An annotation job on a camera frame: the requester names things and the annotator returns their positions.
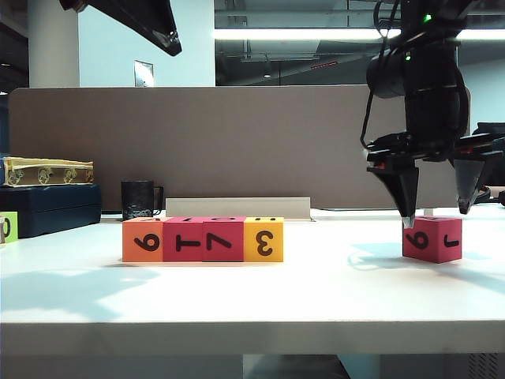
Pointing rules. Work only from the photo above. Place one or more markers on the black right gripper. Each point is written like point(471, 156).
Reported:
point(398, 154)

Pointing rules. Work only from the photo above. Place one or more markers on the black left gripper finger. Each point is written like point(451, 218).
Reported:
point(150, 13)
point(118, 21)

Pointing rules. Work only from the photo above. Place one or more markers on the yellow foam block 3 N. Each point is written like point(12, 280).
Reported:
point(250, 246)

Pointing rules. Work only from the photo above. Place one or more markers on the red foam block 7 R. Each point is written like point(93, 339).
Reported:
point(235, 253)

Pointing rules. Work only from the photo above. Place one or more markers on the orange foam block M 6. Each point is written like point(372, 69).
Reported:
point(130, 252)

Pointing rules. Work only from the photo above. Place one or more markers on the red foam block letter T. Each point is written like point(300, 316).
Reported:
point(181, 254)

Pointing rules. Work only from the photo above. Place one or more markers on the red foam block 6 J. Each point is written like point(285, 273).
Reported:
point(438, 249)

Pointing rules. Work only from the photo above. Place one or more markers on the brown desk divider panel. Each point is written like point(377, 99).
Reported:
point(236, 146)

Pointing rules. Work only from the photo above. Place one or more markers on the red ceiling sign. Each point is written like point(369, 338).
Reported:
point(324, 66)

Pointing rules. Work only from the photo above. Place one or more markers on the yellow ornate box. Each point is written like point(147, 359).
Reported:
point(47, 175)

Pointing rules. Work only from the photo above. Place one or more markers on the black mug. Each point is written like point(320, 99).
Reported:
point(136, 199)

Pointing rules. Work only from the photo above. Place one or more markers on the dark blue box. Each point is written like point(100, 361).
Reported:
point(51, 209)

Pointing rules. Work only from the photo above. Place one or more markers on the green foam block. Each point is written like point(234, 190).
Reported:
point(12, 229)

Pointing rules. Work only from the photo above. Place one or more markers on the small silver metal object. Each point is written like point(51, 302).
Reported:
point(2, 233)

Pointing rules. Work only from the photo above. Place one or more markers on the white divider foot bracket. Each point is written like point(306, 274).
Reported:
point(427, 213)

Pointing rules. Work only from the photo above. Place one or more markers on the silver wall sign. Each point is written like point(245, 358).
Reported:
point(143, 74)

